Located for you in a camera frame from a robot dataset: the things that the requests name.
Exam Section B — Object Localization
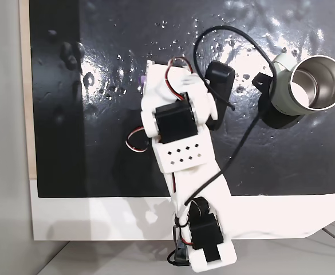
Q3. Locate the black rubber mat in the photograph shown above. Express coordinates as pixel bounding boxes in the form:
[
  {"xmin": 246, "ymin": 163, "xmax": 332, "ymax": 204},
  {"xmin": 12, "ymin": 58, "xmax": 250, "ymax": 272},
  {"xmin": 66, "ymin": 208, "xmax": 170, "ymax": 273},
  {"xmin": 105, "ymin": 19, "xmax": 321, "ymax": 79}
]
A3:
[{"xmin": 28, "ymin": 0, "xmax": 335, "ymax": 198}]

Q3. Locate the pale green steel mug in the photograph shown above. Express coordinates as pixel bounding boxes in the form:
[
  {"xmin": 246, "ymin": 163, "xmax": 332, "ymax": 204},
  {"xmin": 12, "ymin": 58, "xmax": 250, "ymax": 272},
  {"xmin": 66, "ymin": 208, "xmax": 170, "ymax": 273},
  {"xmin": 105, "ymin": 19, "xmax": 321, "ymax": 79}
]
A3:
[{"xmin": 254, "ymin": 53, "xmax": 335, "ymax": 117}]

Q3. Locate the red white servo wire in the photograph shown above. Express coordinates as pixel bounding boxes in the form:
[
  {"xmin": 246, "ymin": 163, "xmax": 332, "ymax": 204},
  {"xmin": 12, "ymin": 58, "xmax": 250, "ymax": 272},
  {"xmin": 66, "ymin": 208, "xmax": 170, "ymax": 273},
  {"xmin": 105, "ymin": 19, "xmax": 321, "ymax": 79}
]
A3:
[
  {"xmin": 165, "ymin": 57, "xmax": 194, "ymax": 101},
  {"xmin": 125, "ymin": 126, "xmax": 149, "ymax": 154}
]

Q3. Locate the black camera box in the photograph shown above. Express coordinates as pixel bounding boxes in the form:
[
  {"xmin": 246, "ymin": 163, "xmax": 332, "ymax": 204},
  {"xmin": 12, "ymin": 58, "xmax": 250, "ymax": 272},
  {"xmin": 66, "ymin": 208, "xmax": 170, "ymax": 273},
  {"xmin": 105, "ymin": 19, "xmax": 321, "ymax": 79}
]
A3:
[{"xmin": 203, "ymin": 61, "xmax": 236, "ymax": 131}]

